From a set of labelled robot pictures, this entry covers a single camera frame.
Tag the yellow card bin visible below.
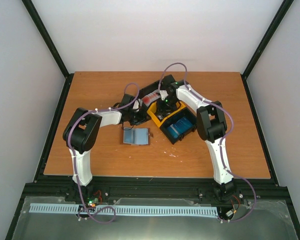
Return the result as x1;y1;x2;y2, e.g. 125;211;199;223
146;100;186;128

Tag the blue card stack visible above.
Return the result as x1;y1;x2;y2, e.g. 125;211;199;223
167;116;193;139

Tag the red white card stack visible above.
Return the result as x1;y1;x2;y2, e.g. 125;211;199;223
141;90;161;107

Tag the black bin with red cards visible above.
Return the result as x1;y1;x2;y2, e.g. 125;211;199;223
132;80;161;112

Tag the right electronics connector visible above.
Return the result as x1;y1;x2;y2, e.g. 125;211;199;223
224;193;243;218

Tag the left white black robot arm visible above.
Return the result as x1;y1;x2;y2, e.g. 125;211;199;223
62;93;147;202

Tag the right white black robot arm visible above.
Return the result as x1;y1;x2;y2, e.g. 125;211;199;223
158;75;236;202

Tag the brown leather card holder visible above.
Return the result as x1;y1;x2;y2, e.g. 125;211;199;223
121;127;153;146

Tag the left electronics board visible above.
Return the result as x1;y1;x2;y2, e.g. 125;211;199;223
87;190;103;207

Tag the black bin with blue cards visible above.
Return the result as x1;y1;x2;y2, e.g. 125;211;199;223
159;107;197;145

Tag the black aluminium frame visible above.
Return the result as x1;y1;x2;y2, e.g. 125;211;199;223
6;0;300;240

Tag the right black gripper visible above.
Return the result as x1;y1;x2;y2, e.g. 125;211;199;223
156;96;179;115

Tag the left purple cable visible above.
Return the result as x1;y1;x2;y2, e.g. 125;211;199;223
66;82;141;224

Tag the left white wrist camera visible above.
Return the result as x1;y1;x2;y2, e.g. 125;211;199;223
131;99;143;112

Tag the light blue cable duct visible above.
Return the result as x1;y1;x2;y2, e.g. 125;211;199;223
28;203;218;218

